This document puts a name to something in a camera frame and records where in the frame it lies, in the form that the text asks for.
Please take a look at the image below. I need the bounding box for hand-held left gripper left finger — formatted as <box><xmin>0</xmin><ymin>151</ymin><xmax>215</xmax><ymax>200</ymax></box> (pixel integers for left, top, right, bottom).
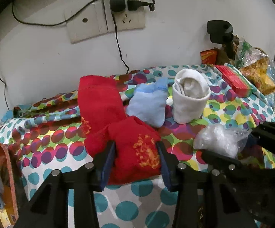
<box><xmin>14</xmin><ymin>141</ymin><xmax>116</xmax><ymax>228</ymax></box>

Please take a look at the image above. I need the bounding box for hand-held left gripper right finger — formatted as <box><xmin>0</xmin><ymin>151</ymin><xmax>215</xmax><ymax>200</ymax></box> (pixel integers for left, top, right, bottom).
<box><xmin>155</xmin><ymin>141</ymin><xmax>258</xmax><ymax>228</ymax></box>

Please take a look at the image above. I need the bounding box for clear plastic wrap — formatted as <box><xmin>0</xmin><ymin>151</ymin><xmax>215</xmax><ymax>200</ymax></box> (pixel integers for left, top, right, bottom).
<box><xmin>193</xmin><ymin>124</ymin><xmax>252</xmax><ymax>158</ymax></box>

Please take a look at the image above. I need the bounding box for round red tray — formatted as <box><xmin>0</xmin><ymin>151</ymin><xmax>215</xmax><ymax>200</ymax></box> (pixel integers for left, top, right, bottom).
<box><xmin>0</xmin><ymin>142</ymin><xmax>20</xmax><ymax>228</ymax></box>

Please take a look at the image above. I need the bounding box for polka dot tablecloth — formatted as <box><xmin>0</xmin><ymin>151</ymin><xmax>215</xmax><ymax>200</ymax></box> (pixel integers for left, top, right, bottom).
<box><xmin>0</xmin><ymin>65</ymin><xmax>275</xmax><ymax>228</ymax></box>

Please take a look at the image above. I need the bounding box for rolled white sock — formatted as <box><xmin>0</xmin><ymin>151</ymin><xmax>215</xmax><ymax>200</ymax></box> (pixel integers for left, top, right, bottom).
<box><xmin>172</xmin><ymin>68</ymin><xmax>211</xmax><ymax>124</ymax></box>

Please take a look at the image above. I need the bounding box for clear plastic bag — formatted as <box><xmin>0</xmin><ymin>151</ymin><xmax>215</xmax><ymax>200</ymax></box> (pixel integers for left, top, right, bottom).
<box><xmin>235</xmin><ymin>47</ymin><xmax>275</xmax><ymax>105</ymax></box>

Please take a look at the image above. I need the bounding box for yellow snack bag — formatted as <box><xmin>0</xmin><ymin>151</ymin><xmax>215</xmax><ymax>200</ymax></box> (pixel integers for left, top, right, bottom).
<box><xmin>238</xmin><ymin>58</ymin><xmax>275</xmax><ymax>96</ymax></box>

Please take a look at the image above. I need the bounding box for red box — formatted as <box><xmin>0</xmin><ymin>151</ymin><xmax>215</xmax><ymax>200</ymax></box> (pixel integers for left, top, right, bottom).
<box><xmin>214</xmin><ymin>65</ymin><xmax>253</xmax><ymax>97</ymax></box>

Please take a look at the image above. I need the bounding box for green snack bag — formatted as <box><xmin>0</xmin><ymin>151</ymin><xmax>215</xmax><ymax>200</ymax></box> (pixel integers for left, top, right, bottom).
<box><xmin>234</xmin><ymin>37</ymin><xmax>255</xmax><ymax>68</ymax></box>

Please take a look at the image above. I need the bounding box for orange red snack packet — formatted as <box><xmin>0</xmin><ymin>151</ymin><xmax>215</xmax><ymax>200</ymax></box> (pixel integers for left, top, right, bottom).
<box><xmin>200</xmin><ymin>49</ymin><xmax>217</xmax><ymax>64</ymax></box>

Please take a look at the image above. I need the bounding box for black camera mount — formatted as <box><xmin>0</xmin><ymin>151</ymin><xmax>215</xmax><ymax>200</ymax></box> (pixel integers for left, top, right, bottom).
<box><xmin>207</xmin><ymin>20</ymin><xmax>234</xmax><ymax>53</ymax></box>

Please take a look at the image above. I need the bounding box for white coaxial wall socket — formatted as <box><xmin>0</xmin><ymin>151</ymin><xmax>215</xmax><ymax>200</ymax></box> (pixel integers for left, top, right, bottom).
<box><xmin>65</xmin><ymin>3</ymin><xmax>108</xmax><ymax>44</ymax></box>

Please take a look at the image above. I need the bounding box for white power wall socket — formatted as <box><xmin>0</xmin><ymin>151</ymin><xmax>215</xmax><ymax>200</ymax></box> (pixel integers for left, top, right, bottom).
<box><xmin>103</xmin><ymin>0</ymin><xmax>146</xmax><ymax>32</ymax></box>

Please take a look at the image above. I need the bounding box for black power cord with plug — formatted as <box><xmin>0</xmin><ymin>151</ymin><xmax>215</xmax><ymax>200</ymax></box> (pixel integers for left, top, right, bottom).
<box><xmin>12</xmin><ymin>0</ymin><xmax>156</xmax><ymax>26</ymax></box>

